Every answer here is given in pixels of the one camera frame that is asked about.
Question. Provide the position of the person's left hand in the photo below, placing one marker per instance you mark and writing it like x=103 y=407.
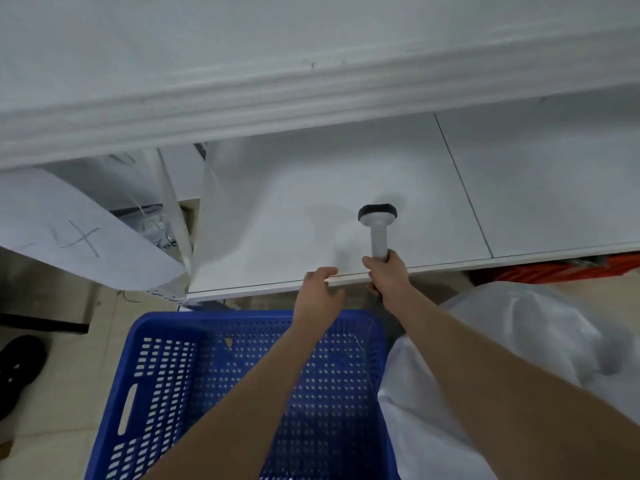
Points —
x=317 y=304

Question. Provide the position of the person's left forearm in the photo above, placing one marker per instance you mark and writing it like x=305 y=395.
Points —
x=240 y=419

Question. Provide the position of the grey handheld barcode scanner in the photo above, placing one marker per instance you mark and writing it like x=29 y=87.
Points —
x=378 y=239

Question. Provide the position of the white metal shelf rack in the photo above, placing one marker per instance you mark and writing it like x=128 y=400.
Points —
x=300 y=69

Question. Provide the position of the person's right hand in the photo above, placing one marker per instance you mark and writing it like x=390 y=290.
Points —
x=392 y=284

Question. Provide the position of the blue plastic crate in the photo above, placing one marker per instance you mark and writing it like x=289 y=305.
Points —
x=200 y=324

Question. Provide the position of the grey plastic mailer bag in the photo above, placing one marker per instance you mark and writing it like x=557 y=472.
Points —
x=150 y=229

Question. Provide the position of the red plastic crate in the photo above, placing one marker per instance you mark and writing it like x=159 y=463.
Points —
x=550 y=272

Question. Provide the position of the person's right forearm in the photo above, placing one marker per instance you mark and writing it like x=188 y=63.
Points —
x=500 y=394

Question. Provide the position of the white woven sack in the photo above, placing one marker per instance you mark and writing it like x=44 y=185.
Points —
x=525 y=319

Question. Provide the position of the white paper sign sheet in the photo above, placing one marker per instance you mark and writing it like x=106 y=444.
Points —
x=75 y=229

